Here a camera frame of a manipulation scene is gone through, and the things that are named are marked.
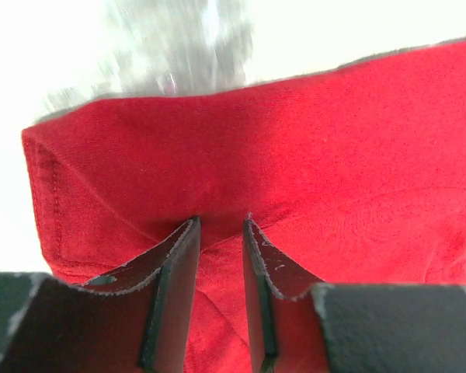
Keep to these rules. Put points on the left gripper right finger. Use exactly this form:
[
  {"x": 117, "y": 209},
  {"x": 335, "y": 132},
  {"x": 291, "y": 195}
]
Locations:
[{"x": 299, "y": 323}]

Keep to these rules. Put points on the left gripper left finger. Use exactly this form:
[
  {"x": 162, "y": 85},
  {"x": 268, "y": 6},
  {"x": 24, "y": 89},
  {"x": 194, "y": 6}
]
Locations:
[{"x": 134, "y": 318}]

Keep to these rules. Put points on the red t shirt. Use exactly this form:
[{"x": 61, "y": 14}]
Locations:
[{"x": 358, "y": 174}]

